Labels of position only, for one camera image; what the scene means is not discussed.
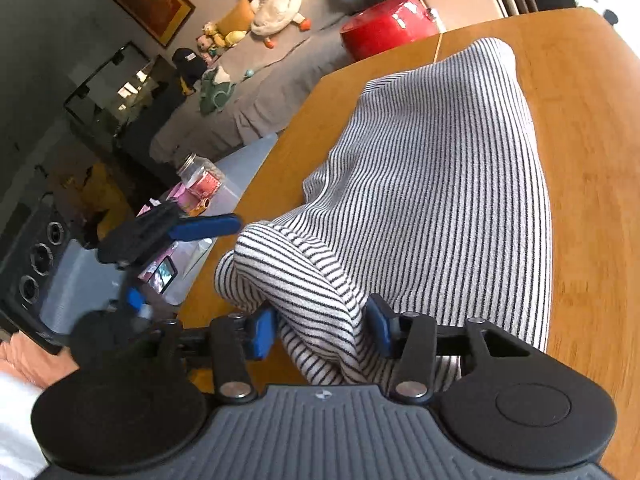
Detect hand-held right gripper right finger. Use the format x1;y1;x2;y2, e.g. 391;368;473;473
366;293;545;407

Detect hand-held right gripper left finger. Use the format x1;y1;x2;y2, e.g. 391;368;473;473
159;306;279;404

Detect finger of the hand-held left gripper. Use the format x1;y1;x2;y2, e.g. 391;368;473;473
125;287;152;320
97;202;243;268

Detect grey striped garment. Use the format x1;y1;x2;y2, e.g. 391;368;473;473
214;36;553;386

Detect person's left forearm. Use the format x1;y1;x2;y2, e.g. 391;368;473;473
0;332;80;388

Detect pink toy package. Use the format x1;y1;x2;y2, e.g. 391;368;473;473
136;170;224;295

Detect glass jar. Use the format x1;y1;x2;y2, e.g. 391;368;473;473
176;153;225;198

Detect grey side table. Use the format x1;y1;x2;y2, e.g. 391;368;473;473
165;132;279;308

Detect green dinosaur plush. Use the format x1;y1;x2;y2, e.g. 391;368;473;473
199;66;237;116

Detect person's white clothing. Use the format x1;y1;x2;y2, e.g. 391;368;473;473
0;370;48;480

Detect dark glass cabinet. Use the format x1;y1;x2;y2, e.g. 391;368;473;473
64;42;168;161

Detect black plush toy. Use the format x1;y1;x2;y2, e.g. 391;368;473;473
171;47;208;96

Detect grey covered sofa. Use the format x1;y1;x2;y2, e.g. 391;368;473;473
149;0;401;171

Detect pink and yellow plush toys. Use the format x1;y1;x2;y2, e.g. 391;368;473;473
195;21;226;61

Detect yellow cushion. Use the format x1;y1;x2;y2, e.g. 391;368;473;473
215;0;258;36

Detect white goose plush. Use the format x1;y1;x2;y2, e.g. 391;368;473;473
239;0;313;50

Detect red pot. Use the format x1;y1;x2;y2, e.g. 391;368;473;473
340;0;443;63

